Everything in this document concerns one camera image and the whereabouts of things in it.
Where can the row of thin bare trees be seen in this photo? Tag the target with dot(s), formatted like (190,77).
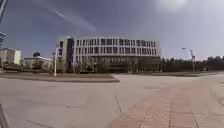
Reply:
(96,66)

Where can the pale pole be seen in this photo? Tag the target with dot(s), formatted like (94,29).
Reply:
(55,63)

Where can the dry grass patch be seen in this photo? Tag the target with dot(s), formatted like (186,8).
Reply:
(66,76)

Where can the low planted verge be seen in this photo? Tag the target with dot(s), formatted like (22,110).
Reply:
(186,73)

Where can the street lamp pole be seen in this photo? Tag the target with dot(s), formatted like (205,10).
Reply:
(192,61)

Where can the row of green bushes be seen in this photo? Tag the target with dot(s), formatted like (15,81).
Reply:
(20,67)

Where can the reddish brick pavement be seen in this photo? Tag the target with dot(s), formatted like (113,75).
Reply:
(173,108)

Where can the grey concrete pavement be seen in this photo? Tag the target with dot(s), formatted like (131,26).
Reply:
(60,100)

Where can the large white building with windows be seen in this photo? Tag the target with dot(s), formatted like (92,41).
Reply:
(113,46)

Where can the pale concrete kerb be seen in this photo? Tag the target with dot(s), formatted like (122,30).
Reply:
(83,80)

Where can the row of dark green trees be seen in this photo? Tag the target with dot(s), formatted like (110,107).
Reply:
(200,64)

